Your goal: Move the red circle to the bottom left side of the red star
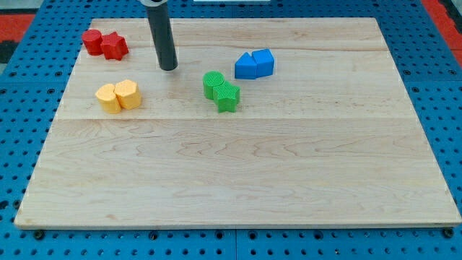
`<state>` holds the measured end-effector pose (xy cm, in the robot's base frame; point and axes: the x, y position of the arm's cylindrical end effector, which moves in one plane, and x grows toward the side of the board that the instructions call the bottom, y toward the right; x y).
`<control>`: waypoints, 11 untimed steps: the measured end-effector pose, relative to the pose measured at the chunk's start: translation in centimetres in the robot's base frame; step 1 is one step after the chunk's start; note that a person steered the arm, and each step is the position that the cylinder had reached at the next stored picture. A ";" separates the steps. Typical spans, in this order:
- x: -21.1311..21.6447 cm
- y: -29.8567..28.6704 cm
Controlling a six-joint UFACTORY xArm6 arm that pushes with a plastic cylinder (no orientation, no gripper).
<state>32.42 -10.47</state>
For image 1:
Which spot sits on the silver rod mount collar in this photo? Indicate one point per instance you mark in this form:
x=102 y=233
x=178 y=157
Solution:
x=153 y=3

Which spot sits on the yellow hexagon block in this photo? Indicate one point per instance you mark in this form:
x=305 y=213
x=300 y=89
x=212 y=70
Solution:
x=128 y=94

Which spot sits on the yellow heart block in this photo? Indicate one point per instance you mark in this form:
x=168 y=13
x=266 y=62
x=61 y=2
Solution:
x=107 y=99

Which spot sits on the red star block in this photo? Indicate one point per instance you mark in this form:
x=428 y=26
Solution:
x=114 y=46

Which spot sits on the green star block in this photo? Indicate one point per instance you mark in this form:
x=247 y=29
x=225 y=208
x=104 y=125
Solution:
x=226 y=96

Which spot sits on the blue triangle block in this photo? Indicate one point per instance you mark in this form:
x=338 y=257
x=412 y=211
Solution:
x=245 y=67

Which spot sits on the green circle block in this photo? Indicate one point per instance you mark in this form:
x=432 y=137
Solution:
x=210 y=80

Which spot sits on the red circle block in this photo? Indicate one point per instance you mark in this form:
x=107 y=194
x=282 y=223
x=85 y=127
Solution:
x=92 y=40

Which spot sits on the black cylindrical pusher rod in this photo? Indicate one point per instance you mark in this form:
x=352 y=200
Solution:
x=162 y=35

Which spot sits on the blue cube block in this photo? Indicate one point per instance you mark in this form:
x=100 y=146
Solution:
x=264 y=61

